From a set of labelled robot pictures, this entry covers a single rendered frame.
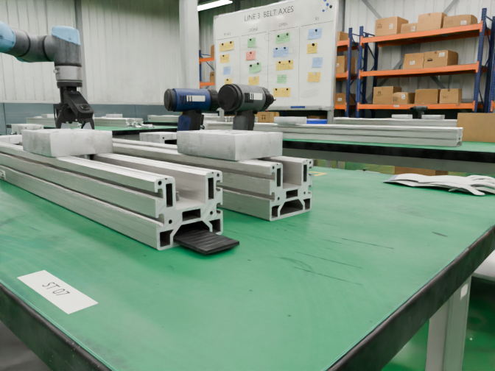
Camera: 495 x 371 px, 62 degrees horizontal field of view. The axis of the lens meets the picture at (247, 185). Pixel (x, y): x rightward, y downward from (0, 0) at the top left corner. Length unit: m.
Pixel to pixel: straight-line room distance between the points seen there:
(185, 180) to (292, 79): 3.51
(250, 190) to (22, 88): 12.49
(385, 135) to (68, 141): 1.70
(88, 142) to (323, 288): 0.53
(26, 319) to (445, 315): 0.75
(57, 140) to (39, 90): 12.38
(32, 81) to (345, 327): 12.92
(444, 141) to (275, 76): 2.37
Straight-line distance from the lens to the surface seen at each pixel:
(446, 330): 0.95
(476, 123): 2.54
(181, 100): 1.07
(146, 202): 0.50
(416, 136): 2.14
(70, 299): 0.40
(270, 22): 4.27
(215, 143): 0.68
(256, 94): 0.93
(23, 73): 13.05
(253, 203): 0.63
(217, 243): 0.48
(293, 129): 2.45
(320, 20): 3.94
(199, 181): 0.53
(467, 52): 11.36
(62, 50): 1.33
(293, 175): 0.66
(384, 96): 10.97
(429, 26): 10.66
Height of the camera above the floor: 0.94
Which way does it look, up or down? 10 degrees down
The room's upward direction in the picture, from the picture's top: straight up
